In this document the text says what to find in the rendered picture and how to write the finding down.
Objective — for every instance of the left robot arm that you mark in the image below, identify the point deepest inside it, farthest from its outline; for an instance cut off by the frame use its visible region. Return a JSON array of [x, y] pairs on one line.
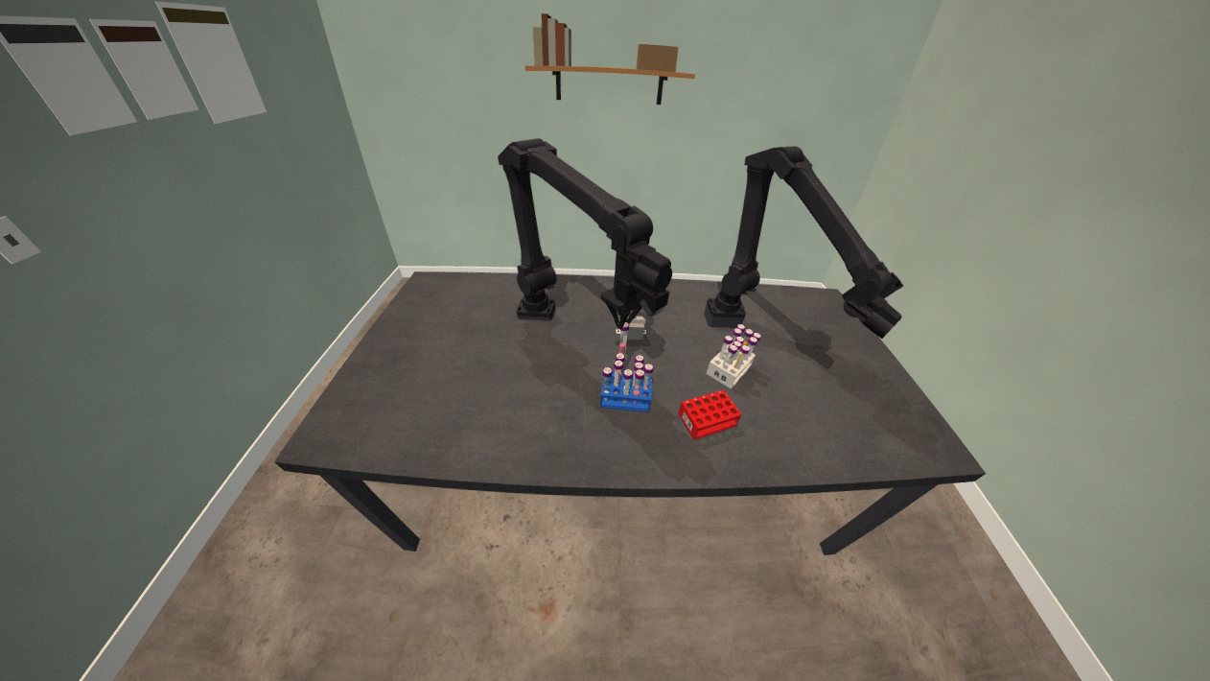
[[872, 284]]

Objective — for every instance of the red tube rack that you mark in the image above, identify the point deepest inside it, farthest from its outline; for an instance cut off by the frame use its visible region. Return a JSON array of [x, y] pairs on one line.
[[722, 411]]

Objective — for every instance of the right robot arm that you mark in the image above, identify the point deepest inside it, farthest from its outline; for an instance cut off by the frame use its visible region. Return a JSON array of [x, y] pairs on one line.
[[630, 235]]

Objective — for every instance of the blue test tube rack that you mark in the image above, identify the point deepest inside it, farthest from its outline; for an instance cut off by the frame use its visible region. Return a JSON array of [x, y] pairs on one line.
[[612, 403]]

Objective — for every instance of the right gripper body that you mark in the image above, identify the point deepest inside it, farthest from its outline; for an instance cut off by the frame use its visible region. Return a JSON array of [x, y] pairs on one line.
[[610, 297]]

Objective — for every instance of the white test tube rack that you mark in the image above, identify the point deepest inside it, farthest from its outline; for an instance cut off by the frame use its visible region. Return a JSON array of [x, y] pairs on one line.
[[726, 376]]

